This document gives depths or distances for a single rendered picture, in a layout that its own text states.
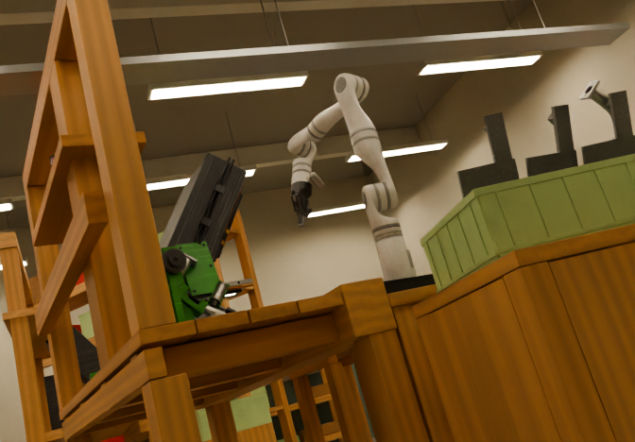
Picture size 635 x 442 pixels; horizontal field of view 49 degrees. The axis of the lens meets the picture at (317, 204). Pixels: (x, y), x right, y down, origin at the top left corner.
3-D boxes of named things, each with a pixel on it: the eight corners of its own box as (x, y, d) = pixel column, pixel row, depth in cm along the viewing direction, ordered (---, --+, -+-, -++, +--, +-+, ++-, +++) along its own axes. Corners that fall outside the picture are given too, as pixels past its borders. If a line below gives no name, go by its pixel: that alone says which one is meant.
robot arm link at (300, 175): (315, 176, 243) (315, 161, 246) (286, 182, 247) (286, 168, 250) (325, 188, 250) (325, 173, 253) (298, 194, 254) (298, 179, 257)
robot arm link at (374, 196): (362, 182, 220) (374, 233, 215) (390, 177, 221) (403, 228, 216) (358, 191, 228) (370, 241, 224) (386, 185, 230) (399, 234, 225)
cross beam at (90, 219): (50, 333, 283) (47, 313, 286) (108, 222, 177) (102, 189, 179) (37, 336, 281) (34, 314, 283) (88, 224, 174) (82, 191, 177)
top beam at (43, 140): (45, 193, 315) (42, 175, 317) (104, -17, 192) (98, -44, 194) (25, 195, 310) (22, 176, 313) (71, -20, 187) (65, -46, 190)
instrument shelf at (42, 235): (97, 239, 286) (95, 230, 287) (146, 142, 212) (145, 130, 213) (33, 246, 274) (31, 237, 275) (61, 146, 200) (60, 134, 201)
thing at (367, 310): (224, 402, 314) (216, 370, 318) (398, 328, 191) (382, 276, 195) (195, 410, 307) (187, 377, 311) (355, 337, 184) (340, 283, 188)
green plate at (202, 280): (217, 302, 244) (200, 252, 255) (223, 290, 238) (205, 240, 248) (186, 308, 239) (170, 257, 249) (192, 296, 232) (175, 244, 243)
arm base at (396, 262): (405, 283, 222) (392, 233, 226) (420, 277, 214) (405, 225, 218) (381, 288, 218) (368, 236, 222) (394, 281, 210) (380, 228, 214)
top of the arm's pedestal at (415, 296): (423, 314, 234) (420, 302, 235) (479, 288, 207) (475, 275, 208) (342, 331, 219) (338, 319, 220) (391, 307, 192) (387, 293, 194)
